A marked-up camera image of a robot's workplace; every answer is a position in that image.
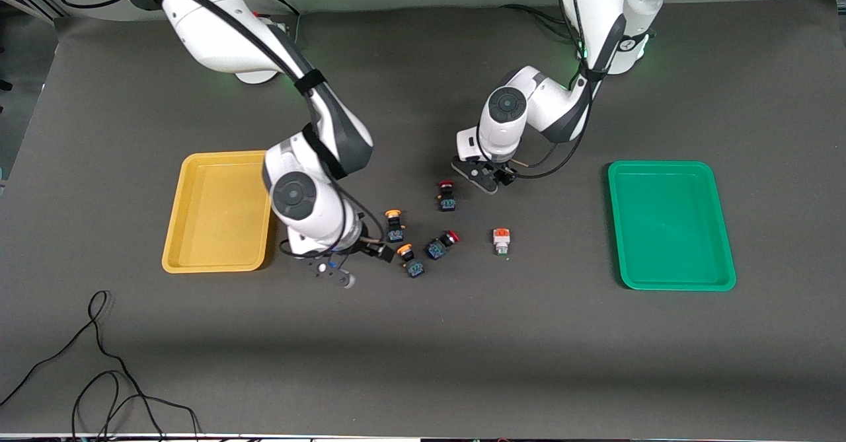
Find loose black cable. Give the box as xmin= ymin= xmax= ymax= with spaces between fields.
xmin=0 ymin=290 xmax=202 ymax=442

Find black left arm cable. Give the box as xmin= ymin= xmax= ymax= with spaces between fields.
xmin=463 ymin=0 xmax=629 ymax=180

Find yellow plastic tray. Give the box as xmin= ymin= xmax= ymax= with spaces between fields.
xmin=161 ymin=150 xmax=274 ymax=274

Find black left base cables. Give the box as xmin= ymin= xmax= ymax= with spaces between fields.
xmin=499 ymin=4 xmax=582 ymax=41

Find green plastic tray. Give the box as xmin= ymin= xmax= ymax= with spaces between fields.
xmin=607 ymin=160 xmax=737 ymax=292

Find red mushroom push button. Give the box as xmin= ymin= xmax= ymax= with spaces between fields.
xmin=426 ymin=230 xmax=461 ymax=260
xmin=437 ymin=179 xmax=459 ymax=213

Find dark grey table mat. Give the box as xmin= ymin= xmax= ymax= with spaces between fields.
xmin=0 ymin=0 xmax=846 ymax=439

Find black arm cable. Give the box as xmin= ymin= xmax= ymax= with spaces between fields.
xmin=463 ymin=0 xmax=629 ymax=180
xmin=58 ymin=0 xmax=385 ymax=258

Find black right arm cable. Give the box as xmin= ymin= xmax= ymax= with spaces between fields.
xmin=58 ymin=0 xmax=385 ymax=258

